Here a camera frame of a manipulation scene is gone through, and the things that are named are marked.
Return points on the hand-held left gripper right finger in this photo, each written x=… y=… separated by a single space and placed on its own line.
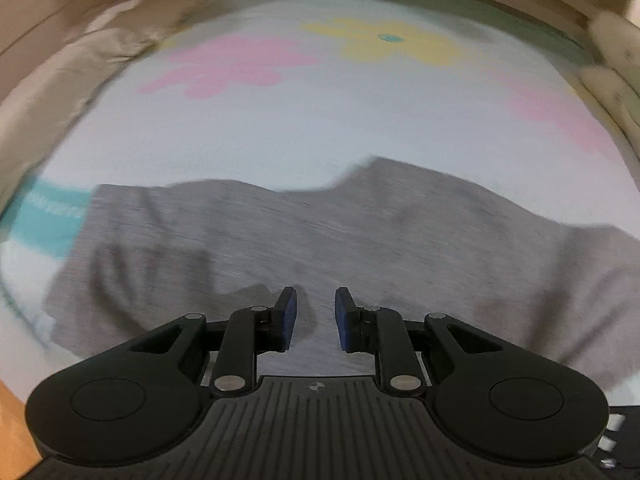
x=344 y=317

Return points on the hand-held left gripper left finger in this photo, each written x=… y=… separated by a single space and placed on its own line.
x=288 y=317

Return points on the grey pants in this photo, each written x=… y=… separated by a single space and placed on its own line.
x=320 y=240

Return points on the floral printed bed sheet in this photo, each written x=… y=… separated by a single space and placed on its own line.
x=310 y=125

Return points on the beige folded quilt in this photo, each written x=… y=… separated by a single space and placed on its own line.
x=75 y=67

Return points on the cream floral pillow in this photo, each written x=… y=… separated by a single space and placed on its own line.
x=614 y=35
x=612 y=97

